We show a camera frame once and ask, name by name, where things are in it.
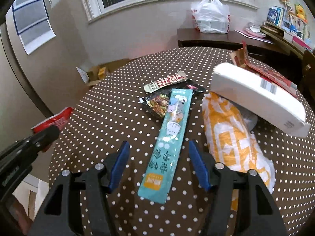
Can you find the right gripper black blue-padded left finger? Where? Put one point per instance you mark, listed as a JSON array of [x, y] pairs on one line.
[[60, 212]]

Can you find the red snack bag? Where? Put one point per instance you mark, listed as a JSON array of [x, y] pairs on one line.
[[60, 120]]

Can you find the beige refrigerator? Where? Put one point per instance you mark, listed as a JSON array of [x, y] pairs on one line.
[[21, 106]]

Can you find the orange white plastic bag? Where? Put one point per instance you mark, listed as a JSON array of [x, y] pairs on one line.
[[229, 140]]

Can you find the teal cat cartoon wrapper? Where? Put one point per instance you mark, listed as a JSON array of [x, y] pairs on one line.
[[161, 167]]

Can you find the red cardboard gift box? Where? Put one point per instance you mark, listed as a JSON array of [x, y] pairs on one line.
[[97, 73]]

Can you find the white long cardboard box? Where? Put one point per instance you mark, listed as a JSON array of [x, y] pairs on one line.
[[263, 98]]

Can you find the brown polka dot tablecloth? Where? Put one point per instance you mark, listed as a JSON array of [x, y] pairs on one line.
[[110, 113]]

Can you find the black colourful snack wrapper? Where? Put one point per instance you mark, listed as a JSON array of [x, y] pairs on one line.
[[156, 103]]

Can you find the red white checkered wrapper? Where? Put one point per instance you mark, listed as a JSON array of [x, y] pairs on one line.
[[178, 77]]

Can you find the pink paper mat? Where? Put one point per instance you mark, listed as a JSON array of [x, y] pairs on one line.
[[244, 33]]

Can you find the dark wooden sideboard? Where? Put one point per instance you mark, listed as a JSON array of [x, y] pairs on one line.
[[233, 40]]

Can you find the white teacup stack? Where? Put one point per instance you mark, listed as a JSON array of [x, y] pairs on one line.
[[254, 30]]

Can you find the white plastic shopping bag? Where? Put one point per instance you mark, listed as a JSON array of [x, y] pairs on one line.
[[211, 16]]

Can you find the yellow duck toy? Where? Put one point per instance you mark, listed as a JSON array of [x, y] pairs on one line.
[[300, 13]]

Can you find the blue white wall calendar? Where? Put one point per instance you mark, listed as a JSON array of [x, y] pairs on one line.
[[32, 24]]

